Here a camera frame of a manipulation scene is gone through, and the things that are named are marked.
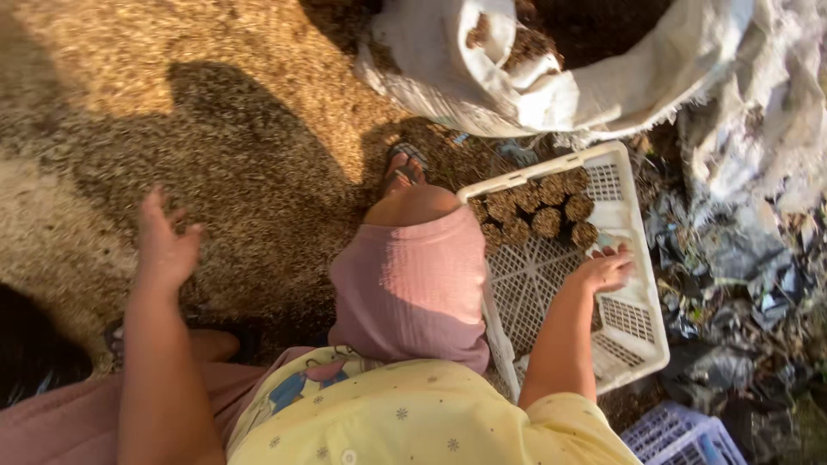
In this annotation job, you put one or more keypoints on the person's left hand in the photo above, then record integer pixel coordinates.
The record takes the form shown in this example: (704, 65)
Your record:
(161, 248)

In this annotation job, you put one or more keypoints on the person's right hand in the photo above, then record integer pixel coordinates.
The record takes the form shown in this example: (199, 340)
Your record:
(601, 272)

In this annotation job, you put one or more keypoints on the person's right fingers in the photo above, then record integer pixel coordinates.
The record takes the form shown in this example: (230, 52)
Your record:
(619, 261)

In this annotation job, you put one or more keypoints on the person's left fingers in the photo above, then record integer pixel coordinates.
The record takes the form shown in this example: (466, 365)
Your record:
(169, 216)

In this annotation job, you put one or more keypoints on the white plastic lattice crate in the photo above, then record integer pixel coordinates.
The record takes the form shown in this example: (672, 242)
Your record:
(536, 284)

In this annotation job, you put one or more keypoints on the group of soil-filled seedling bags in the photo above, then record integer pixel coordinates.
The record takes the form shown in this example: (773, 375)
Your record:
(546, 210)

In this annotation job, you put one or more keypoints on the heap of rice husk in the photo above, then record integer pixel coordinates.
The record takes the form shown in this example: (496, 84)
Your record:
(245, 142)

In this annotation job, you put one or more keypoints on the heap of black plastic bags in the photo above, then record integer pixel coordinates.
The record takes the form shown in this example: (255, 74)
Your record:
(736, 278)

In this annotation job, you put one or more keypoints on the purple plastic lattice crate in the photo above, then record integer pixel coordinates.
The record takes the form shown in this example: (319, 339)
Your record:
(678, 436)

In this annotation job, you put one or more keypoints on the pink shorts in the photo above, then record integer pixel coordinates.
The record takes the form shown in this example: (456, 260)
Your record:
(413, 290)

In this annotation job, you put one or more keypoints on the grey-white woven tarp sheet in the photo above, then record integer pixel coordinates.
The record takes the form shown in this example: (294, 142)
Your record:
(769, 97)

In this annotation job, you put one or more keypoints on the white woven sack of soil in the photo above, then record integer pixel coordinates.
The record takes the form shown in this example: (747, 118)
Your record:
(465, 77)

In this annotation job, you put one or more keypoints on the yellow patterned shirt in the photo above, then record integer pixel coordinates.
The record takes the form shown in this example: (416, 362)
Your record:
(413, 420)

